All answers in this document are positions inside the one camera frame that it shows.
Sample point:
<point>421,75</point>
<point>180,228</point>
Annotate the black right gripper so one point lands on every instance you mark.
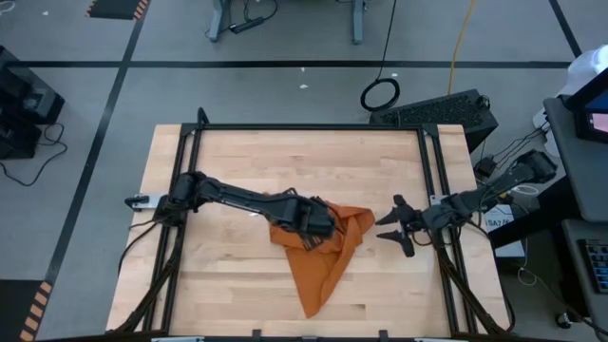
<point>415,222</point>

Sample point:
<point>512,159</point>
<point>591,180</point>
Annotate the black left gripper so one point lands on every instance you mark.
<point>318,223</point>

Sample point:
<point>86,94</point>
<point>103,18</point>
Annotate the orange towel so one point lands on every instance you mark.
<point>323,271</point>

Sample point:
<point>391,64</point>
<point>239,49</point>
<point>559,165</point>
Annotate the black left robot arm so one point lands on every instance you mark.
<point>237,197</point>

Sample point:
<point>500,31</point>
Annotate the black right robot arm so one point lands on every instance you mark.
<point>503,183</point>

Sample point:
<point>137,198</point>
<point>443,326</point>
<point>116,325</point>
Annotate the white labelled box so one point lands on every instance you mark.
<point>499,221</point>

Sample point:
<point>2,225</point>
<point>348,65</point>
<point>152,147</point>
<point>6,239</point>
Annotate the black power adapter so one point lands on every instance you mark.
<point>485,167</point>

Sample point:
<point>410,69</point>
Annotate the black perforated computer tower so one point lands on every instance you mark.
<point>442,111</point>

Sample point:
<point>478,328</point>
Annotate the grey side desk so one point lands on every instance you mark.
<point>579,180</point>

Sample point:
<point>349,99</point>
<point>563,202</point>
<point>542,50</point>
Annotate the black caster wheel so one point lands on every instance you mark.
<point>564,321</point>

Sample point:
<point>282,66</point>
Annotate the black keyboard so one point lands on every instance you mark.
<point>598,266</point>

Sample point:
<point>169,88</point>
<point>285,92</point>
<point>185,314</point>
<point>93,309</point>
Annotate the black computer monitor with lit screen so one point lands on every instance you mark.
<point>577,119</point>

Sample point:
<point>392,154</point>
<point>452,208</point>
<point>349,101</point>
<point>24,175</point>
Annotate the grey desk leg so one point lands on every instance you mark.
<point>357,24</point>
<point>218,19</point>

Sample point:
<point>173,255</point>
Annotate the black power strip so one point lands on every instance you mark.
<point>247,24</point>

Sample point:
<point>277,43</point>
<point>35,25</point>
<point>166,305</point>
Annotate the white plastic object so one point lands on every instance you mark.
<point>589,66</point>

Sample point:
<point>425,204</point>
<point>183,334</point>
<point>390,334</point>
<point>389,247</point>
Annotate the hazard-striped black floor mat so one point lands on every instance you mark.
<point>116,8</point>
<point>16,309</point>

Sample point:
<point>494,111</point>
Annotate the black equipment box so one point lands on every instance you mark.
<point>24,95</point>

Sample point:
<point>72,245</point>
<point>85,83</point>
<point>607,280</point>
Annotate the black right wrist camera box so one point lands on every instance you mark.
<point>438,216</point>

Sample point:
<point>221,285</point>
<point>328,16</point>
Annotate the black metal table frame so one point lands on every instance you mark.
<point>309,127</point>

